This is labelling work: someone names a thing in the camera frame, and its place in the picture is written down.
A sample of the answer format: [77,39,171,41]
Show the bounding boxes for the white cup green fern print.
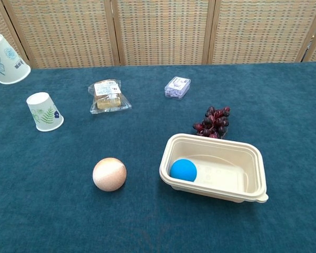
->
[26,92,64,132]

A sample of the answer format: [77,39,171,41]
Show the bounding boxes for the white cup blue flower print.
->
[0,33,32,85]

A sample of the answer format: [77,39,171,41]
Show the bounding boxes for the clear box of purple pins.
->
[164,76,192,100]

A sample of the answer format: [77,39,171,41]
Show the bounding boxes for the blue felt table mat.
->
[0,62,316,253]

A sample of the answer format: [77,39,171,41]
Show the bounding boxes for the blue ball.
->
[169,158,198,182]

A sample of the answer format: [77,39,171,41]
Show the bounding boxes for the bread slices in clear bag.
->
[88,78,133,114]

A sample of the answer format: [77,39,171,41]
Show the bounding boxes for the beige plastic food container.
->
[159,133,269,203]

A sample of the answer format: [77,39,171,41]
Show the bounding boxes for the dark red grape bunch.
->
[192,105,231,140]

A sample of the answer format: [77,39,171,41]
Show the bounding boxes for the orange pink ball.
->
[92,157,127,191]

